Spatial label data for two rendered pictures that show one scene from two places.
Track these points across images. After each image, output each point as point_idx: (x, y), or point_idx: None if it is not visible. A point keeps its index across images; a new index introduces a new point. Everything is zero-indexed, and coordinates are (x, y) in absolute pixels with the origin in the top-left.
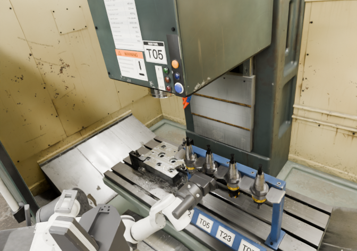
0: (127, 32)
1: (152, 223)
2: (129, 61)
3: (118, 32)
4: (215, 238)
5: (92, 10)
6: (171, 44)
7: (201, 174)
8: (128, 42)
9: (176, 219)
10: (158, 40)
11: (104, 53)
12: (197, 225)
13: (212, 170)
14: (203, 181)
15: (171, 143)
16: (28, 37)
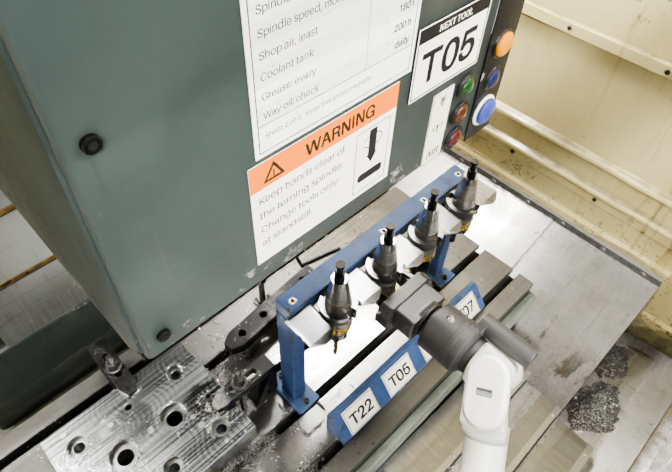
0: (358, 31)
1: (507, 437)
2: (323, 166)
3: (296, 63)
4: (425, 365)
5: (59, 20)
6: None
7: (401, 294)
8: (348, 81)
9: (518, 370)
10: None
11: (141, 263)
12: (395, 393)
13: (402, 264)
14: (422, 292)
15: (18, 434)
16: None
